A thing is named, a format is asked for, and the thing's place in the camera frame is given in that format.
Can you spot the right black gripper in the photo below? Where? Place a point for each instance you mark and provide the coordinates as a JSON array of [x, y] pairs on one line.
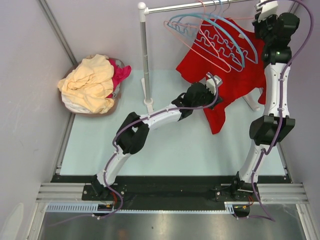
[[257, 24]]

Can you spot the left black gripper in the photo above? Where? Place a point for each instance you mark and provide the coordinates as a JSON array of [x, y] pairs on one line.
[[212, 97]]

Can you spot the red t shirt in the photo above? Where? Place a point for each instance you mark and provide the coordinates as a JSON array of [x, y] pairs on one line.
[[234, 84]]

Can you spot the pink wire hanger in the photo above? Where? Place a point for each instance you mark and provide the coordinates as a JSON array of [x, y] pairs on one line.
[[192, 35], [239, 9]]

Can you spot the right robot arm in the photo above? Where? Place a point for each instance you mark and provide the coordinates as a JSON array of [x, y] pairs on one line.
[[274, 125]]

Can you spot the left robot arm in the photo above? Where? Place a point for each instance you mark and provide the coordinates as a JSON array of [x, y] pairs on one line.
[[132, 134]]

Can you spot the light blue plastic hanger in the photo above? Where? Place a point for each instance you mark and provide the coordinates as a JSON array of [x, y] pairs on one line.
[[227, 40]]

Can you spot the dark blue wavy hanger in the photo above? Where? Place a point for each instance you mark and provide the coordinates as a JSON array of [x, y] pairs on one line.
[[210, 37]]

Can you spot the teal plastic hanger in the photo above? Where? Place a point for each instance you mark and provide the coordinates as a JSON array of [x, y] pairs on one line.
[[207, 36]]

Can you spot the magenta pink garment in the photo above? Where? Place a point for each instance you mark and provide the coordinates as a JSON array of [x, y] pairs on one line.
[[121, 72]]

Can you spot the silver white clothes rack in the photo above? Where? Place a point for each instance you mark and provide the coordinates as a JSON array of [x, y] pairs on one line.
[[143, 11]]

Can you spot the brown laundry basket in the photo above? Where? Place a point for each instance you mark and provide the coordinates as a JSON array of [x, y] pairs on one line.
[[115, 82]]

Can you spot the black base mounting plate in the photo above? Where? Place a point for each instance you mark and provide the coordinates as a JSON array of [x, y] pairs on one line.
[[165, 192]]

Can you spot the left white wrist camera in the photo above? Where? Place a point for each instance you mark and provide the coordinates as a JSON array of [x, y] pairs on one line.
[[213, 82]]

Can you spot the white slotted cable duct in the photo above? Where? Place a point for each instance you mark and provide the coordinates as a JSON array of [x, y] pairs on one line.
[[97, 208]]

